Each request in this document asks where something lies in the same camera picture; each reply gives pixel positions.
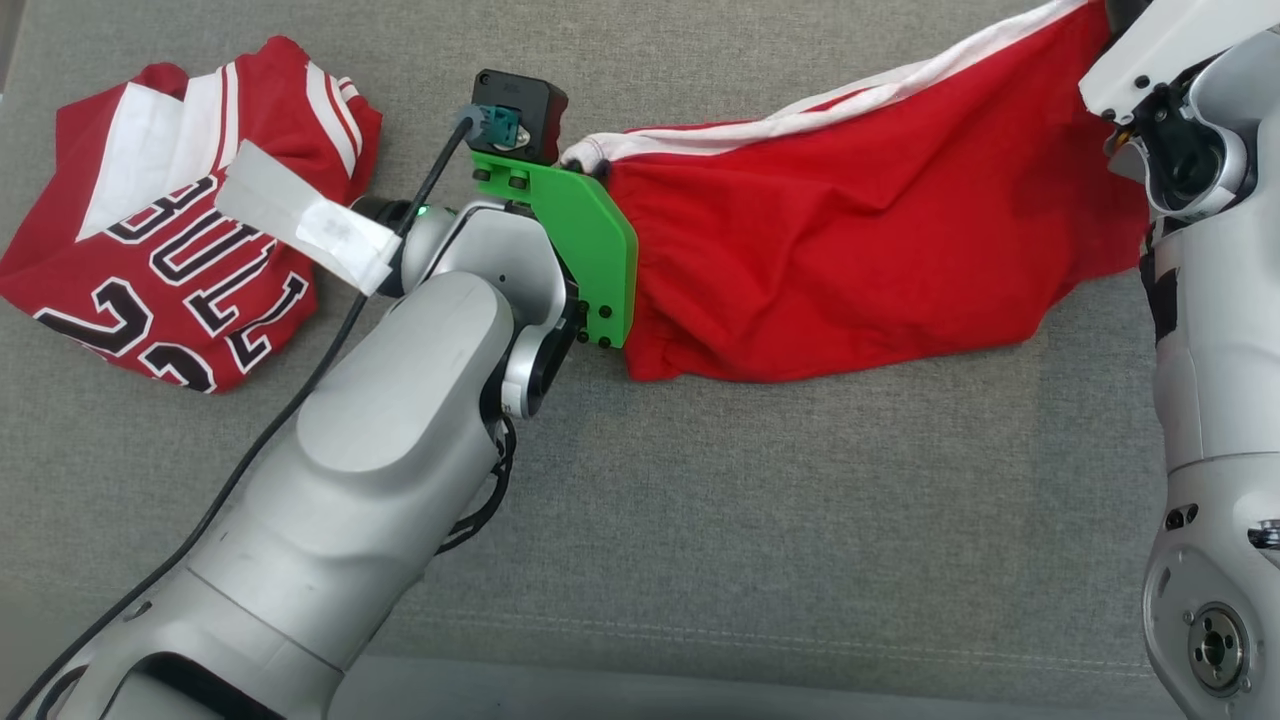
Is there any white tape cable label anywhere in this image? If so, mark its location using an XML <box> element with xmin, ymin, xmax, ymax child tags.
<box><xmin>215</xmin><ymin>140</ymin><xmax>401</xmax><ymax>296</ymax></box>

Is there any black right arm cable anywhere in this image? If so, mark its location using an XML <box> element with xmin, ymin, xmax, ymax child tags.
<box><xmin>1140</xmin><ymin>245</ymin><xmax>1181</xmax><ymax>346</ymax></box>

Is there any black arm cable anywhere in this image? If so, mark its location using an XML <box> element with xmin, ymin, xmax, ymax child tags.
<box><xmin>1140</xmin><ymin>245</ymin><xmax>1181</xmax><ymax>346</ymax></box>
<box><xmin>0</xmin><ymin>115</ymin><xmax>481</xmax><ymax>720</ymax></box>

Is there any thin black looped cable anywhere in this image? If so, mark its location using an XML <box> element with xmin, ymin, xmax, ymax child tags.
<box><xmin>440</xmin><ymin>420</ymin><xmax>516</xmax><ymax>556</ymax></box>

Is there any teal left cable connector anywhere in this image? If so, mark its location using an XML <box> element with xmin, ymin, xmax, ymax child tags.
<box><xmin>478</xmin><ymin>103</ymin><xmax>531</xmax><ymax>149</ymax></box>

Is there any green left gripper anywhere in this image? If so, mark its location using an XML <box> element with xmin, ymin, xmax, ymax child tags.
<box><xmin>470</xmin><ymin>150</ymin><xmax>638</xmax><ymax>349</ymax></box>

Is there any red basketball jersey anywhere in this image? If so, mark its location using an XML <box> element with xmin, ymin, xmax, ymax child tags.
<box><xmin>0</xmin><ymin>35</ymin><xmax>384</xmax><ymax>394</ymax></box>

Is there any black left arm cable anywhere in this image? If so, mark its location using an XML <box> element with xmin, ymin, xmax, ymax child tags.
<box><xmin>0</xmin><ymin>115</ymin><xmax>481</xmax><ymax>720</ymax></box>

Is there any red shorts white trim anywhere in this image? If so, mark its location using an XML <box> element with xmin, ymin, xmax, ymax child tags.
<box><xmin>560</xmin><ymin>0</ymin><xmax>1151</xmax><ymax>384</ymax></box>

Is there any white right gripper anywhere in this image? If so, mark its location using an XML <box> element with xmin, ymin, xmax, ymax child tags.
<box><xmin>1078</xmin><ymin>0</ymin><xmax>1280</xmax><ymax>126</ymax></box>

